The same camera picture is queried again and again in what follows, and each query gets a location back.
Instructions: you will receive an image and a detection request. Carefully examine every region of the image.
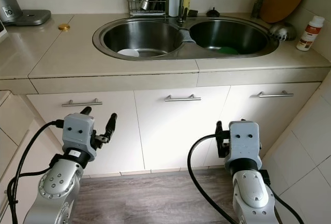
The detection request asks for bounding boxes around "stainless steel double sink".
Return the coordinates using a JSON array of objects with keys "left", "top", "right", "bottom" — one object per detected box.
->
[{"left": 92, "top": 16, "right": 280, "bottom": 62}]

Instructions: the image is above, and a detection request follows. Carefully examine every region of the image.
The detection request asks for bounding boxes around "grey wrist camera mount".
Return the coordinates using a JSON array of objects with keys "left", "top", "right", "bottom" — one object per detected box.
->
[
  {"left": 229, "top": 121, "right": 262, "bottom": 163},
  {"left": 62, "top": 113, "right": 97, "bottom": 157}
]

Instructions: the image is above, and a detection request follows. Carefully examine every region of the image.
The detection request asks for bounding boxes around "wire sink caddy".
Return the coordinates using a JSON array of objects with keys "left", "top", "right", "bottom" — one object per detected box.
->
[{"left": 128, "top": 0, "right": 166, "bottom": 18}]

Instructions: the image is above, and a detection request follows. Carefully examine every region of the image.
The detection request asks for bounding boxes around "grey appliance base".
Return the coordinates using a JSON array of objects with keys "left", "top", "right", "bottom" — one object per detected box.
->
[{"left": 0, "top": 0, "right": 51, "bottom": 26}]

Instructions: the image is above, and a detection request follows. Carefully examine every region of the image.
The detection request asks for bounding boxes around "shiny steel bowl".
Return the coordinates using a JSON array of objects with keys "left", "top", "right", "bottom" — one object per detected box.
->
[{"left": 269, "top": 22, "right": 297, "bottom": 41}]

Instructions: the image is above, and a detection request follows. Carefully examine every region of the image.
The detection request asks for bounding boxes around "small plain white bowl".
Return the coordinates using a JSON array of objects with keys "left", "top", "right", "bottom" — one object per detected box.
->
[{"left": 117, "top": 49, "right": 140, "bottom": 57}]

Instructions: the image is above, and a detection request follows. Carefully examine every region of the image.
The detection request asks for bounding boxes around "green plastic dish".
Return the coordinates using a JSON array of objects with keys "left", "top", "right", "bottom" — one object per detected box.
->
[{"left": 217, "top": 47, "right": 240, "bottom": 55}]

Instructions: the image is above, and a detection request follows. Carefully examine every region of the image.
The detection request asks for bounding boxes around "steel bar cabinet handle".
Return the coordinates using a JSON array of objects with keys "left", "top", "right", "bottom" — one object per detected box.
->
[
  {"left": 164, "top": 94, "right": 202, "bottom": 102},
  {"left": 62, "top": 98, "right": 102, "bottom": 107},
  {"left": 257, "top": 91, "right": 294, "bottom": 98}
]

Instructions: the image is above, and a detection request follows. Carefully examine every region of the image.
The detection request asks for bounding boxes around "cream sink base cabinet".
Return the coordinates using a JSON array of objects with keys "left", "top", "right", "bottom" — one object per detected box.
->
[{"left": 26, "top": 82, "right": 321, "bottom": 175}]

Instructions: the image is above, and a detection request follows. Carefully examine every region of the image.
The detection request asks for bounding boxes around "steel gooseneck spray faucet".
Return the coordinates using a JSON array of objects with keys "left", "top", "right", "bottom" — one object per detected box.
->
[{"left": 140, "top": 0, "right": 187, "bottom": 24}]

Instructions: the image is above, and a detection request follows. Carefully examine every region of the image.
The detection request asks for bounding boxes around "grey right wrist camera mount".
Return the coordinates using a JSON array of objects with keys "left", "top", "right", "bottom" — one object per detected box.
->
[{"left": 229, "top": 121, "right": 262, "bottom": 163}]

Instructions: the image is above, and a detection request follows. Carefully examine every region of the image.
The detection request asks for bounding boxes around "cream side cabinet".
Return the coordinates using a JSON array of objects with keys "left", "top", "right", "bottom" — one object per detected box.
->
[{"left": 0, "top": 91, "right": 55, "bottom": 224}]

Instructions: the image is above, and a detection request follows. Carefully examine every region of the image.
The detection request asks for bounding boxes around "white bottle orange label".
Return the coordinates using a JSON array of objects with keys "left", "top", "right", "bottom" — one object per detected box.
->
[{"left": 296, "top": 16, "right": 325, "bottom": 52}]

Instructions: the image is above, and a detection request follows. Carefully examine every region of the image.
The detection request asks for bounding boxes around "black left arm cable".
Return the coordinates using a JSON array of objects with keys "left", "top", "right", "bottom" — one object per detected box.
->
[{"left": 8, "top": 121, "right": 65, "bottom": 224}]

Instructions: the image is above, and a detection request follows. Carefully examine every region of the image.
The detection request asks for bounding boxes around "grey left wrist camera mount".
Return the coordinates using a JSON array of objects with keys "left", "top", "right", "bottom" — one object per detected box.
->
[{"left": 62, "top": 113, "right": 97, "bottom": 157}]

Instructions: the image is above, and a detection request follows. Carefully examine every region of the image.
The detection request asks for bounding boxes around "black sink plug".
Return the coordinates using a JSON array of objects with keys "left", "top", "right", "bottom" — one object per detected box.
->
[{"left": 206, "top": 8, "right": 221, "bottom": 18}]

